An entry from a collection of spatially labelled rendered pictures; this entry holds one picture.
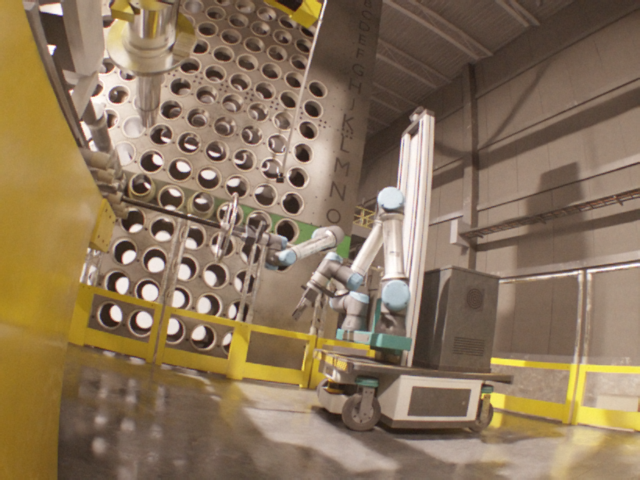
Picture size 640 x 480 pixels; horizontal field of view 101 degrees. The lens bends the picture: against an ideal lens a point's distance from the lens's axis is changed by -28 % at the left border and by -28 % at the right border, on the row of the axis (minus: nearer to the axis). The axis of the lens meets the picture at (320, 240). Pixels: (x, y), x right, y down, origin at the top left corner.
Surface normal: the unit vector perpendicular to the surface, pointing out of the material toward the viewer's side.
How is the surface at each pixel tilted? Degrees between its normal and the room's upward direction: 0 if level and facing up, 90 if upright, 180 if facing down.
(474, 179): 90
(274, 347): 90
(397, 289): 97
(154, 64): 90
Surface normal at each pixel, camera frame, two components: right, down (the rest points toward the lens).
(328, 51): 0.42, -0.16
